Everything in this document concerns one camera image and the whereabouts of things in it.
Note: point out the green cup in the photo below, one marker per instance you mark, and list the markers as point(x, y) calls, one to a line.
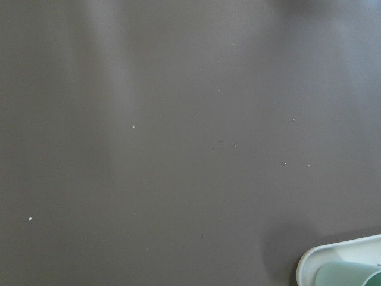
point(337, 273)

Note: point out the cream rabbit tray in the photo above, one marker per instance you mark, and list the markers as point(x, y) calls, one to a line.
point(364, 250)

